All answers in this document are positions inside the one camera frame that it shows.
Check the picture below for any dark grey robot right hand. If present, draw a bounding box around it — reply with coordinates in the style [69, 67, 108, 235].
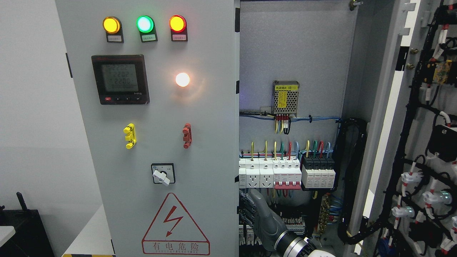
[239, 188, 287, 252]

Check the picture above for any grey cabinet door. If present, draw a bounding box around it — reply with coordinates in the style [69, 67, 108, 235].
[338, 0, 456, 257]
[56, 0, 240, 257]

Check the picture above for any lower relay terminal row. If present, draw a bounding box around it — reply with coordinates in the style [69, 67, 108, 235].
[237, 204, 306, 246]

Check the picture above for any brass terminal bar right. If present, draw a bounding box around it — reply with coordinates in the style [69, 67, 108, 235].
[317, 192, 330, 236]

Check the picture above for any white socket breaker row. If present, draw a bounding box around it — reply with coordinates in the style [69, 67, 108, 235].
[238, 157, 302, 190]

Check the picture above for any black white surge protector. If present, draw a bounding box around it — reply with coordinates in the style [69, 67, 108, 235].
[301, 155, 336, 191]

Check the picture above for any red electrical warning sticker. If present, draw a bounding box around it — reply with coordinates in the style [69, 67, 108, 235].
[142, 192, 210, 256]

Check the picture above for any red terminal connector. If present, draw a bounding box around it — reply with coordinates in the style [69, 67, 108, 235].
[182, 123, 192, 148]

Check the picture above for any metal mesh power supply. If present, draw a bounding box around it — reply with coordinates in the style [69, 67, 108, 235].
[272, 80, 300, 115]

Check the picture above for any yellow terminal connector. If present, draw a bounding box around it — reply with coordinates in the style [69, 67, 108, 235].
[124, 123, 137, 150]

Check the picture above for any white glowing indicator light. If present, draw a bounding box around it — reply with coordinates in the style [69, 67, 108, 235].
[176, 72, 190, 87]

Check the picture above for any black digital power meter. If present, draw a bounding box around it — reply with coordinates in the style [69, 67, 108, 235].
[91, 54, 150, 105]

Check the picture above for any red indicator light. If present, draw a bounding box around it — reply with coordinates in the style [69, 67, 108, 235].
[169, 15, 188, 42]

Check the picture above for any green indicator light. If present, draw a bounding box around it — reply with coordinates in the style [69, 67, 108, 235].
[136, 16, 158, 42]

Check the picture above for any black box on floor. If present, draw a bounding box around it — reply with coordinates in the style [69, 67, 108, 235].
[0, 192, 54, 257]

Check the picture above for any yellow indicator light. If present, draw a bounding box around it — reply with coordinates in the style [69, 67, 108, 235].
[103, 16, 124, 43]

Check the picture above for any black cable loom right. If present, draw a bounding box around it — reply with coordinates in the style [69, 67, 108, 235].
[334, 118, 368, 245]

